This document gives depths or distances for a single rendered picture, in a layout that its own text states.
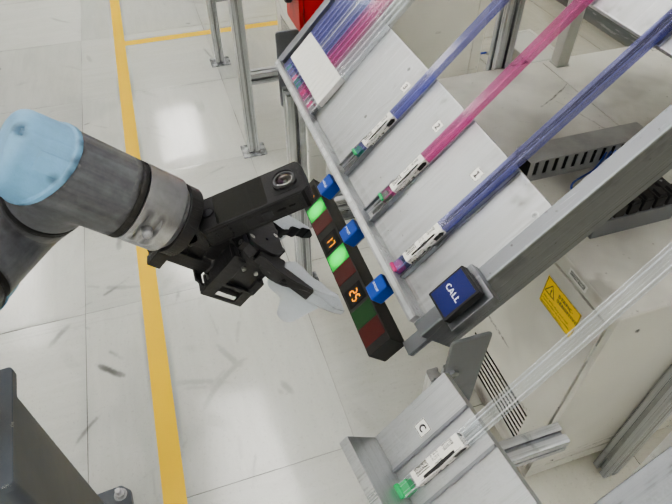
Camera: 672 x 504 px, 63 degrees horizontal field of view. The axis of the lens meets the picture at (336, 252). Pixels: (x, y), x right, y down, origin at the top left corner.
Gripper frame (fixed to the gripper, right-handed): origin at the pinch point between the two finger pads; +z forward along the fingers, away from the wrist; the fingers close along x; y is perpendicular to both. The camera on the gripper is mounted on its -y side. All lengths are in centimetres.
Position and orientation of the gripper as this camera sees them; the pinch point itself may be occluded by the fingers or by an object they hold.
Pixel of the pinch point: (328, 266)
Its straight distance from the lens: 65.7
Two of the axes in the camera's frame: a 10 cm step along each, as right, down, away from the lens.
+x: 3.1, 6.8, -6.6
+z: 6.8, 3.2, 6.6
